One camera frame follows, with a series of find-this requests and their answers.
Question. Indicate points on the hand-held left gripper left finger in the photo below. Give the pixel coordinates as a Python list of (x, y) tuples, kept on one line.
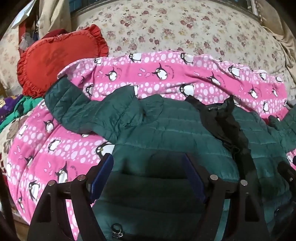
[(101, 178)]

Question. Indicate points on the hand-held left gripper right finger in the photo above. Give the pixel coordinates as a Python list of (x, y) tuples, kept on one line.
[(194, 178)]

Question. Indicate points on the dark green puffer jacket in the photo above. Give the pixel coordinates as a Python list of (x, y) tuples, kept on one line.
[(161, 129)]

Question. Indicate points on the green cloth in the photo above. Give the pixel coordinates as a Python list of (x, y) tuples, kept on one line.
[(27, 104)]

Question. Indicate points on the pink penguin print blanket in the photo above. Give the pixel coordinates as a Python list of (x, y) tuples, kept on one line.
[(161, 69)]

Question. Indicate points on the purple cloth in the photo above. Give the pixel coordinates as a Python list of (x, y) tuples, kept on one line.
[(9, 104)]

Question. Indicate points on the red ruffled heart pillow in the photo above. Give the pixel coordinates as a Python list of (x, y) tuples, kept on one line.
[(57, 60)]

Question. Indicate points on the floral bed sheet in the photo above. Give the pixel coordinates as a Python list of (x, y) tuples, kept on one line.
[(185, 27)]

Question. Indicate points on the dark red cloth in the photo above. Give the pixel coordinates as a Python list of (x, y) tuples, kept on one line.
[(57, 33)]

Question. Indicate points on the beige hanging cloth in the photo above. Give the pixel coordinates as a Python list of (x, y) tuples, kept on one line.
[(54, 16)]

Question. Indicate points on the beige curtain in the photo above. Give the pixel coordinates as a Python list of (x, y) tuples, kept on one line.
[(275, 20)]

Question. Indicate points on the dark window frame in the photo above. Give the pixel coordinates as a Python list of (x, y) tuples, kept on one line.
[(97, 7)]

